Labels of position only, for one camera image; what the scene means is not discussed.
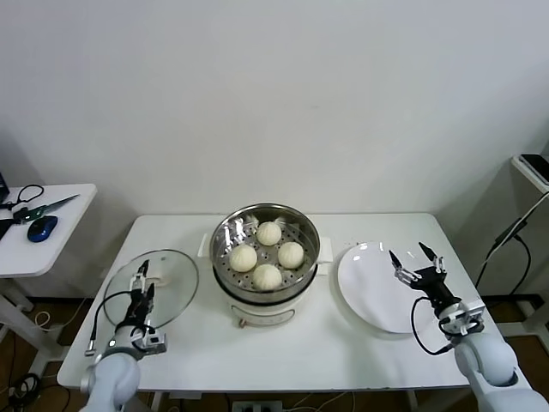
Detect white floor cable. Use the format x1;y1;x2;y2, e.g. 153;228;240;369
33;308;55;330

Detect white round plate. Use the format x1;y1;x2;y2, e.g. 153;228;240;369
336;241;442;334

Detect black power cable with adapter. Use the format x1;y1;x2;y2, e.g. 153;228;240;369
474;201;549;297

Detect white shelf stand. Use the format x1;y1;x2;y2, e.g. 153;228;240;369
492;154;549;344

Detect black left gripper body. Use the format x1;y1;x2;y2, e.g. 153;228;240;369
124;291;155;331

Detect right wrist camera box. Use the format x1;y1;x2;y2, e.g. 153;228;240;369
437;298;486;336

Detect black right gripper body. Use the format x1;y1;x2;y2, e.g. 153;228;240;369
413;266;460;306

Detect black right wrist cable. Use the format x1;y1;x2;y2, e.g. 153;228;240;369
411;299;455;356

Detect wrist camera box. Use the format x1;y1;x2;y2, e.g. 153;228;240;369
437;298;486;336
130;328;167;355

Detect round glass pot lid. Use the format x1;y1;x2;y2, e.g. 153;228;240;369
103;247;201;332

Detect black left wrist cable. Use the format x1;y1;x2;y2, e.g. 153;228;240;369
85;289;132;357

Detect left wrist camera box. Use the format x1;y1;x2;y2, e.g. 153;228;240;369
130;328;167;355

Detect white side table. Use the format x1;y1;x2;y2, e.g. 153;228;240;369
0;183;99;379

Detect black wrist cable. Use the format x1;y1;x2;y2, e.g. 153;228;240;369
411;299;455;356
85;289;132;357

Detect stainless steel steamer basket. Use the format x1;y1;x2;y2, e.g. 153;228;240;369
197;203;335;301

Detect black cable loop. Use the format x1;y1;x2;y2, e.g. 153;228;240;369
0;184;46;211

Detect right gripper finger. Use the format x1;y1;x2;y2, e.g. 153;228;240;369
418;241;446;274
388;249;416;285

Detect green handled scissors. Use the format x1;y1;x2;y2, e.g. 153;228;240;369
12;194;81;222

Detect black floor cable bundle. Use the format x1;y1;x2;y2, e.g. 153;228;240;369
6;372;42;407

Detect blue computer mouse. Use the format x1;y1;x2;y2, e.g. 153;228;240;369
27;215;59;241

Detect white power strip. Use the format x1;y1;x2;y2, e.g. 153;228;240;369
231;399;284;412

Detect white steamed baozi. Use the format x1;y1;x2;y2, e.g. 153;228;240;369
277;241;305;270
256;221;283;246
229;245;258;272
251;264;283;291

